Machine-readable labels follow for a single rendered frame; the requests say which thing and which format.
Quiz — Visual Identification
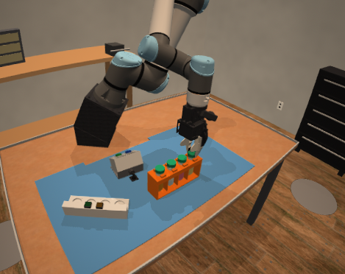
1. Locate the blue bench mat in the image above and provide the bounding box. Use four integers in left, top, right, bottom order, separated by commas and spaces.
35, 127, 255, 274

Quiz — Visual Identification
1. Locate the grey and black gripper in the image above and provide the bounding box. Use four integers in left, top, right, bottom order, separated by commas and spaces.
177, 103, 208, 158

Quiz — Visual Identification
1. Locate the grey table edge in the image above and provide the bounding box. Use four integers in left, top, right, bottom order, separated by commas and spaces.
0, 92, 299, 274

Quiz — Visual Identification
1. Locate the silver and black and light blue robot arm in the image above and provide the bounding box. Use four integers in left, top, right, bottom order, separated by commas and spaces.
93, 0, 215, 108

